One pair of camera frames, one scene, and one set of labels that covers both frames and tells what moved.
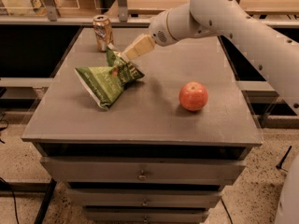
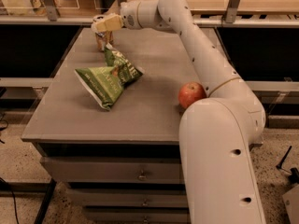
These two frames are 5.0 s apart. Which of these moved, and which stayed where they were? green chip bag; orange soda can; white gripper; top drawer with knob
Moved: white gripper
Stayed: orange soda can; green chip bag; top drawer with knob
